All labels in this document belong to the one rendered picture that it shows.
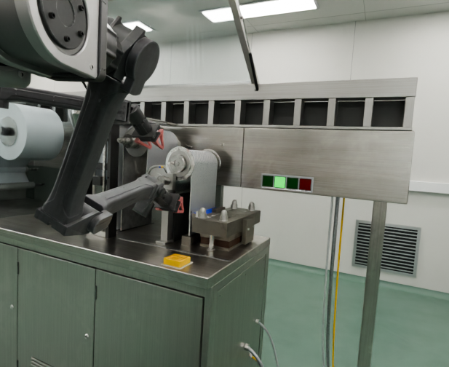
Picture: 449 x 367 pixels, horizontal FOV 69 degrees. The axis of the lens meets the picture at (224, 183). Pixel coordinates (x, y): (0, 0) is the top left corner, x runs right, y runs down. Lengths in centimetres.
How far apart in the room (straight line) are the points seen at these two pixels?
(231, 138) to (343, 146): 54
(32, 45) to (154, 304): 103
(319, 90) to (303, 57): 255
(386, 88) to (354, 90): 12
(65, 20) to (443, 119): 371
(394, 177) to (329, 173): 26
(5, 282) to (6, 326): 22
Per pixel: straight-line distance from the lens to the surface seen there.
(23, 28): 42
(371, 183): 154
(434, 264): 403
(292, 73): 413
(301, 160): 157
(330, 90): 159
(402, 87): 158
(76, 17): 48
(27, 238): 170
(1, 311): 204
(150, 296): 130
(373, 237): 173
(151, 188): 107
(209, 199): 158
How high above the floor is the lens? 130
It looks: 5 degrees down
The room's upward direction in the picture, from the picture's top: 3 degrees clockwise
